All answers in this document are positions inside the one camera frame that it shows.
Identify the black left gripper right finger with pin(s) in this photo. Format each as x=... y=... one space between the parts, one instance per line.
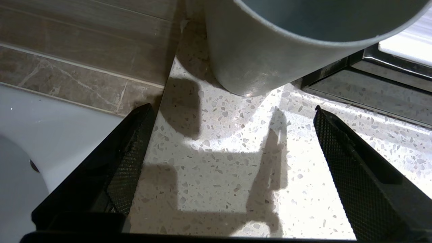
x=364 y=189

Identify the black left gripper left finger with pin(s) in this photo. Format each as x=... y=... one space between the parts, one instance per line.
x=111 y=182

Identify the drawer with plastic bags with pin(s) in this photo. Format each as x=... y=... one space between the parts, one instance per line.
x=371 y=94

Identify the white bathtub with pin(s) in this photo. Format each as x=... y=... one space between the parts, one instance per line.
x=50 y=135

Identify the bathtub drain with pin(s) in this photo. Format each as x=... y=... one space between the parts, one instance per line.
x=34 y=166

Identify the grey plastic cup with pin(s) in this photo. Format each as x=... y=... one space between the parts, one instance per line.
x=256 y=54

